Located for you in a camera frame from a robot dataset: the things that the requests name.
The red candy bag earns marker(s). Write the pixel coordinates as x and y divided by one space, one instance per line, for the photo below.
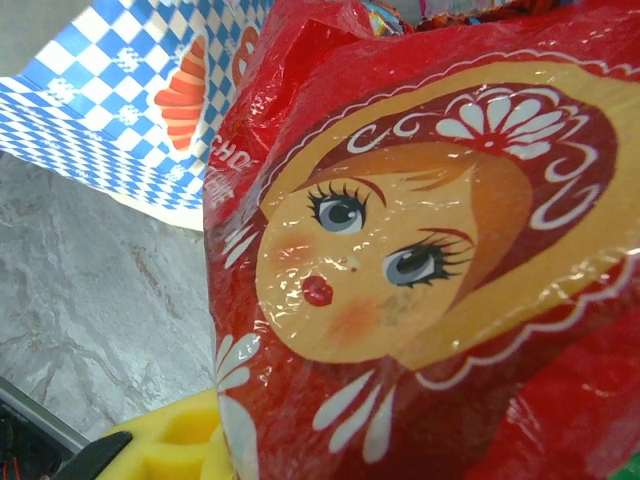
400 250

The blue checkered paper bag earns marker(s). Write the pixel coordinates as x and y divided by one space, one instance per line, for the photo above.
100 100

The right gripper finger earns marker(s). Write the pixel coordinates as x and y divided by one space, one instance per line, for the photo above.
170 440

